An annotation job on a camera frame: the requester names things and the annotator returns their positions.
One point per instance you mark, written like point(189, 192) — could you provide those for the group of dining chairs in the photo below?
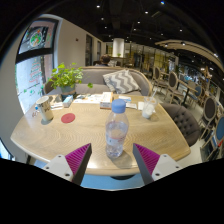
point(210, 108)

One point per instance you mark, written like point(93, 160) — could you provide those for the white orange carton box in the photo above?
point(106, 100)

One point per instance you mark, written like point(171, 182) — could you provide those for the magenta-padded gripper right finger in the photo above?
point(146, 160)

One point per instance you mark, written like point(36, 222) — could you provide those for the green potted plant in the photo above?
point(66, 78)

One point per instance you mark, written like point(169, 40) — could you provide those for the white mug black lettering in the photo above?
point(45, 109)

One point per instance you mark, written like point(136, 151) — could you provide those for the blister pack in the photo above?
point(35, 113)

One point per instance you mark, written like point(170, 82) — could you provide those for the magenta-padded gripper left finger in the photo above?
point(78, 160)

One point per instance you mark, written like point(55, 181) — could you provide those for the grey curved sofa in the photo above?
point(96, 76)

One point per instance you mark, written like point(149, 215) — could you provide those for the group of ceiling lights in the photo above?
point(98, 6)

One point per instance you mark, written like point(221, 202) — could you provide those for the window with holiday stickers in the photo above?
point(33, 73)

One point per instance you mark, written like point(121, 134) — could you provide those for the small light blue box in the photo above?
point(68, 101)

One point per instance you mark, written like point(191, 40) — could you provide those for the printed paper menu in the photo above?
point(88, 98)

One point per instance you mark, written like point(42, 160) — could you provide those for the clear water bottle blue cap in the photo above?
point(116, 133)

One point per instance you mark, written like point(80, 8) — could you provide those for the white blue small packet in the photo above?
point(125, 98)

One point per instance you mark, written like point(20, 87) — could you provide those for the grey white chevron cushion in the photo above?
point(121, 81)

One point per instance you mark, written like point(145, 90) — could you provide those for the person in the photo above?
point(105, 60)

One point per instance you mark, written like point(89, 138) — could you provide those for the flat round red coaster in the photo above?
point(68, 118)

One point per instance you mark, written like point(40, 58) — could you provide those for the grey tufted chair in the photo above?
point(183, 123)

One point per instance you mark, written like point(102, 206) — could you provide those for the clear plastic cup with straw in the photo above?
point(148, 108)

